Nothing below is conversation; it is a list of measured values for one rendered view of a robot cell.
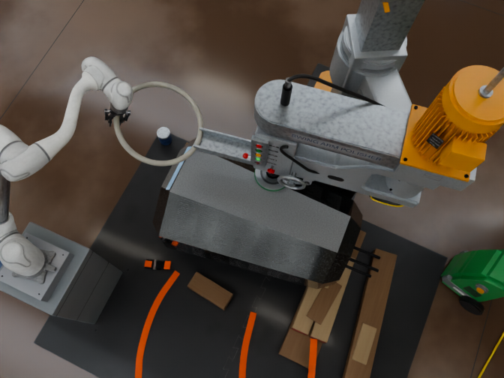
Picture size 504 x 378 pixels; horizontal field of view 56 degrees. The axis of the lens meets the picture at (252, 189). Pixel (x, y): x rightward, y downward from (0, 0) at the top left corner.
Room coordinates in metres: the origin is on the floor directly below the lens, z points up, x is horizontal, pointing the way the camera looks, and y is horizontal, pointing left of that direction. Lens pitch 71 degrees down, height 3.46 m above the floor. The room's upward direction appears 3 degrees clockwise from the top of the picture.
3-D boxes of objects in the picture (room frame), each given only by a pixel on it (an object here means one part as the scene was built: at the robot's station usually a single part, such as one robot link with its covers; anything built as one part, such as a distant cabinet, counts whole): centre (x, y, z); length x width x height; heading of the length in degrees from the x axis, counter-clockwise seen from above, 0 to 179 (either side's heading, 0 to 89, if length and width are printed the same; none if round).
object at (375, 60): (1.49, -0.56, 1.36); 0.35 x 0.35 x 0.41
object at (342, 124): (0.95, -0.46, 1.60); 0.96 x 0.25 x 0.17; 77
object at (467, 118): (0.86, -0.76, 1.88); 0.31 x 0.28 x 0.40; 167
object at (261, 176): (1.03, -0.12, 0.85); 0.21 x 0.21 x 0.01
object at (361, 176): (0.92, -0.50, 1.28); 0.74 x 0.23 x 0.49; 77
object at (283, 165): (1.01, -0.20, 1.30); 0.36 x 0.22 x 0.45; 77
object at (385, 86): (1.30, -0.62, 1.34); 0.74 x 0.34 x 0.25; 18
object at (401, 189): (0.87, -0.76, 1.32); 0.19 x 0.19 x 0.20
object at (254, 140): (0.93, -0.02, 1.35); 0.08 x 0.03 x 0.28; 77
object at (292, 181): (0.88, -0.21, 1.18); 0.15 x 0.10 x 0.15; 77
